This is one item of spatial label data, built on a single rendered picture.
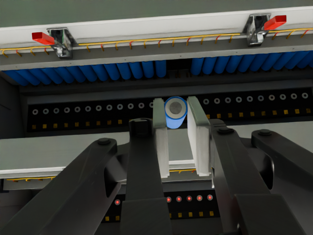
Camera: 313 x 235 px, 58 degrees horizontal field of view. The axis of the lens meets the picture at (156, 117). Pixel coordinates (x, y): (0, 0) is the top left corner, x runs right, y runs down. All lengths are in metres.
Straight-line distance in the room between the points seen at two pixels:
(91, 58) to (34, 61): 0.09
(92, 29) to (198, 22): 0.14
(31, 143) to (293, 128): 0.37
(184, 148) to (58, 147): 0.18
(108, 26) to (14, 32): 0.13
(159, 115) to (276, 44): 0.31
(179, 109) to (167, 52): 0.22
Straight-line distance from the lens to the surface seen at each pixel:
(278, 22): 0.35
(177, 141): 0.40
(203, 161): 0.15
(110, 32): 0.41
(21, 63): 0.47
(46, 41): 0.36
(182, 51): 0.42
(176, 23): 0.40
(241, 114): 0.55
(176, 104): 0.21
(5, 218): 0.60
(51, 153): 0.43
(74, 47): 0.44
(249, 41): 0.42
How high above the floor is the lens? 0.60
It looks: 8 degrees up
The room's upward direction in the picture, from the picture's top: 176 degrees clockwise
